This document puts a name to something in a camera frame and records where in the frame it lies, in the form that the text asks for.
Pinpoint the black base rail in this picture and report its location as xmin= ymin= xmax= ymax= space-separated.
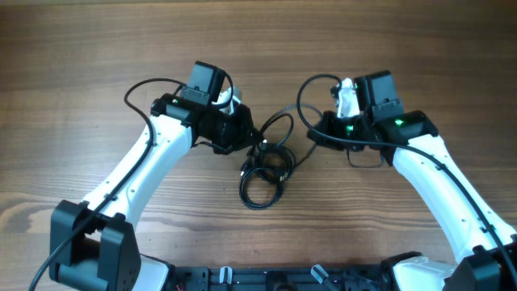
xmin=137 ymin=254 xmax=445 ymax=291

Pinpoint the thin black USB cable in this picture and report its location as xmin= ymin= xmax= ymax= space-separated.
xmin=258 ymin=103 xmax=324 ymax=169

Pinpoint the black cable gold plug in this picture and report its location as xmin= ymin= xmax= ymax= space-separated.
xmin=238 ymin=162 xmax=290 ymax=210

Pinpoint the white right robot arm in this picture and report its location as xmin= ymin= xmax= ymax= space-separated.
xmin=307 ymin=71 xmax=516 ymax=290

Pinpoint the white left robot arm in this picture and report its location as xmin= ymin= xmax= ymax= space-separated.
xmin=34 ymin=61 xmax=261 ymax=290

